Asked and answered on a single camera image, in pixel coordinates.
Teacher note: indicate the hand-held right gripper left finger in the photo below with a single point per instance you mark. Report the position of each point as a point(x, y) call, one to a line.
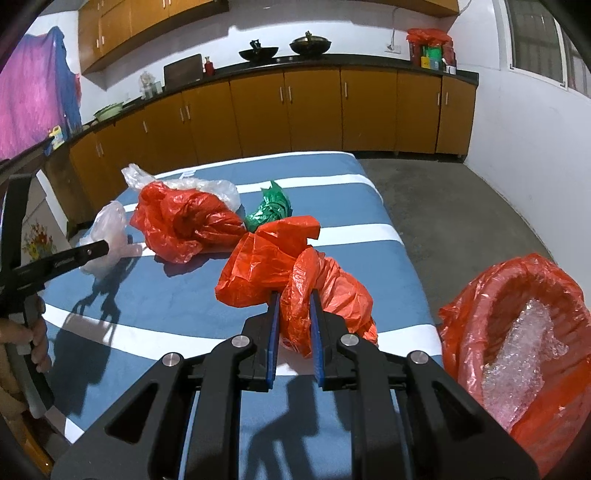
point(272, 341)

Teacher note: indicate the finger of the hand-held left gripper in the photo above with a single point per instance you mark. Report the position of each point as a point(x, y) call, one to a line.
point(17, 230)
point(69, 261)

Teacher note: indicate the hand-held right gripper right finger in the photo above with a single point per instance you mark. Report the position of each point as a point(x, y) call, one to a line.
point(317, 341)

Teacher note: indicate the pinkish clear plastic bag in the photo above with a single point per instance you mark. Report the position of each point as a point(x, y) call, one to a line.
point(107, 235)

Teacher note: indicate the long orange plastic bag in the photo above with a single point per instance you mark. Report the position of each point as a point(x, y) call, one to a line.
point(258, 272)

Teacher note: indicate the red plastic bag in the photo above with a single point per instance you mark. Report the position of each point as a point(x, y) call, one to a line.
point(184, 221)

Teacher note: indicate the small green plastic bag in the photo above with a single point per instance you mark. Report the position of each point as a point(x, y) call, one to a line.
point(270, 207)

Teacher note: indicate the clear white plastic bag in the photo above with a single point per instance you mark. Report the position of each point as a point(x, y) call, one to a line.
point(210, 189)

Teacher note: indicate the clear bubble wrap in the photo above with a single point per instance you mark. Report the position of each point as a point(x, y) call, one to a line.
point(521, 364)

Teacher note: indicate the red-lined bin with bubble wrap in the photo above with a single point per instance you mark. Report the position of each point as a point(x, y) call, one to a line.
point(558, 443)

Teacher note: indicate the person's left forearm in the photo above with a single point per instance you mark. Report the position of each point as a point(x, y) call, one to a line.
point(8, 390)

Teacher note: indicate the person's left hand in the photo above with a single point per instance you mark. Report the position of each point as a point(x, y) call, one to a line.
point(40, 344)

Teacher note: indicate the white cabinet with flower sticker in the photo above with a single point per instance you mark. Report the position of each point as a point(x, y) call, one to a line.
point(41, 221)

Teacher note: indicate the blue striped tablecloth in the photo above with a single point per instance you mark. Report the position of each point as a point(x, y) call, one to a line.
point(194, 300)

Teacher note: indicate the yellow bottle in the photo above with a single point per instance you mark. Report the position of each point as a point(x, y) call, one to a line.
point(56, 137)

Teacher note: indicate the purple hanging cloth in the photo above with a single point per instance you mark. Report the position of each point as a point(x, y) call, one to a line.
point(32, 92)

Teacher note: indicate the green basin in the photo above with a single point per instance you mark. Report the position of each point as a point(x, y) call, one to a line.
point(109, 112)

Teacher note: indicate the glass jar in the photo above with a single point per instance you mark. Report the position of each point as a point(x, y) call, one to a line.
point(148, 85)

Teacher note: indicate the brown cutting board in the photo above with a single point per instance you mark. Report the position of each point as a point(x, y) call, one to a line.
point(183, 71)

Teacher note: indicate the wooden lower kitchen cabinets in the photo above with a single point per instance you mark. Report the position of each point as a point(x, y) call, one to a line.
point(314, 110)

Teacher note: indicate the wide wooden upper cabinets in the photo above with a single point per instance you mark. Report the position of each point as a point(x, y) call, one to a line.
point(138, 27)

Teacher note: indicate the red bottle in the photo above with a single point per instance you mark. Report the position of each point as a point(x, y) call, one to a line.
point(209, 67)

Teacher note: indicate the black kitchen countertop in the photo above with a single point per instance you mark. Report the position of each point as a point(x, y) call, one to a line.
point(360, 61)

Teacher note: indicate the black wok with lid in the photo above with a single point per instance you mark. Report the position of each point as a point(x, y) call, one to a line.
point(310, 46)

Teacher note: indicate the green box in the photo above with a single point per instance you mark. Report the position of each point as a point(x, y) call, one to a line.
point(434, 57)

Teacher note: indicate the red bag of groceries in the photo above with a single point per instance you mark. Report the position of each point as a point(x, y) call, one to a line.
point(429, 37)

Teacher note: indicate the narrow wooden upper cabinets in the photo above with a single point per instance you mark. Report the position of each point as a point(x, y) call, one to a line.
point(429, 7)

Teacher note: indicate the barred window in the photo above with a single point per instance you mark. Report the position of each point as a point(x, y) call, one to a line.
point(545, 41)

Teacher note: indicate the wall power outlet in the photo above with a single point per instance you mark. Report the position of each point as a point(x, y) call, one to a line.
point(393, 47)

